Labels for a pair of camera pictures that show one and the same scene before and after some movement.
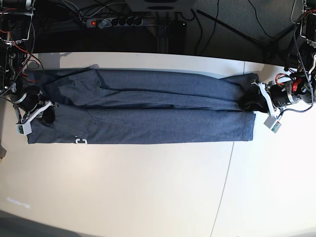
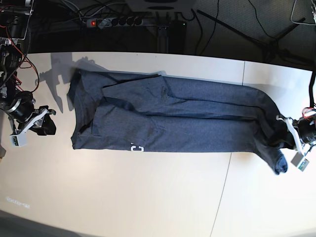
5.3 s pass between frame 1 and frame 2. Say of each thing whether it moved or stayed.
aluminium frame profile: stayed
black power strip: stayed
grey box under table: stayed
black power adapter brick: stayed
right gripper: moved
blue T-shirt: moved
